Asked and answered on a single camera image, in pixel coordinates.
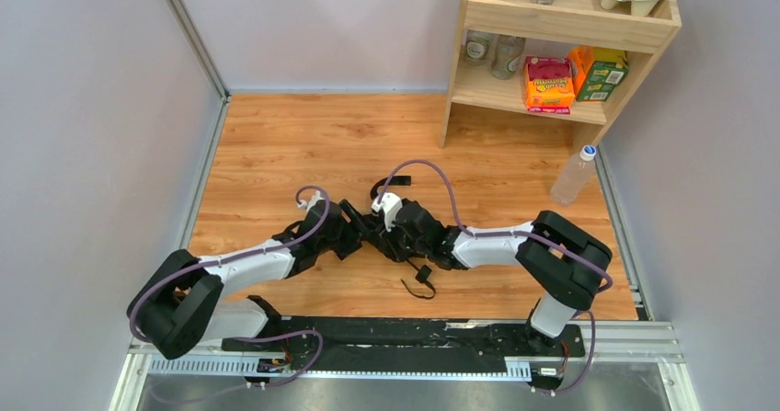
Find black folding umbrella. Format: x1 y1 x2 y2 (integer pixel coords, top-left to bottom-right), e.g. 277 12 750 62
361 175 444 301

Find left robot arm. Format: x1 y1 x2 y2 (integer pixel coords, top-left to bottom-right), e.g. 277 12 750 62
127 196 361 360

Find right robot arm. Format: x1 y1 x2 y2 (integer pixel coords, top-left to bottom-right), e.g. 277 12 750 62
371 195 613 349

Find clear plastic water bottle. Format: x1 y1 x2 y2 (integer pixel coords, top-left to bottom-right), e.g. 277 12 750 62
549 144 597 206

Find glass jar left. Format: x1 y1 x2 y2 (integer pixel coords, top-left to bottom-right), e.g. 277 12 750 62
464 29 494 65

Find glass jar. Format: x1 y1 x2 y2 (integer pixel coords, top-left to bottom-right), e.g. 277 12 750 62
464 29 494 65
490 35 526 80

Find orange pink sponge box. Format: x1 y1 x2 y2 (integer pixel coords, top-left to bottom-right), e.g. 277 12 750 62
523 56 576 115

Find glass jar right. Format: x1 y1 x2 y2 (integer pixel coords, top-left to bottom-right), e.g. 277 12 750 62
490 35 526 80

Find green orange carton box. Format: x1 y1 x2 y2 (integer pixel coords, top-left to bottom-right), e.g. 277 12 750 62
568 45 629 102

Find wooden shelf unit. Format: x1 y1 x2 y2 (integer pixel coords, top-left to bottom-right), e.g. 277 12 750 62
440 0 682 149

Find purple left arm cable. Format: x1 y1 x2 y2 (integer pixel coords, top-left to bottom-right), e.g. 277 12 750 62
128 186 331 344

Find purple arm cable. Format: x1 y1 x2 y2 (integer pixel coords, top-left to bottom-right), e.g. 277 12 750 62
376 159 614 293
128 186 331 344

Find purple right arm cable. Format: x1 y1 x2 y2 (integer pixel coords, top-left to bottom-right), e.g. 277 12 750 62
376 159 614 293

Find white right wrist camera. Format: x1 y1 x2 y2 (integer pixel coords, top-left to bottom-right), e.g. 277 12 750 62
372 192 403 232

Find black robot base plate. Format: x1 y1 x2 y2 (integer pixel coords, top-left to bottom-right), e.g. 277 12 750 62
221 316 587 374

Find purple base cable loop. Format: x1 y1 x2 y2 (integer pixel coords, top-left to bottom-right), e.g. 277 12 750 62
228 328 326 390

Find aluminium frame rail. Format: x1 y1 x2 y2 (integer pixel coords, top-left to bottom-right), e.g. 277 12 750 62
110 316 699 410

